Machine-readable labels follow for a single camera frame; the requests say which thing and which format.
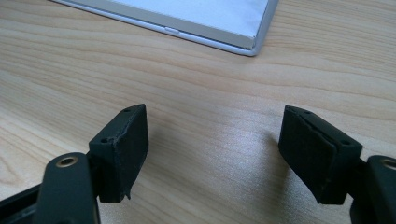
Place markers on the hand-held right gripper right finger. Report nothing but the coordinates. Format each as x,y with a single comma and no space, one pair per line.
314,155

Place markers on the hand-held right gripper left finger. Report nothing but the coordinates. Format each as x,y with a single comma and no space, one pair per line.
121,155

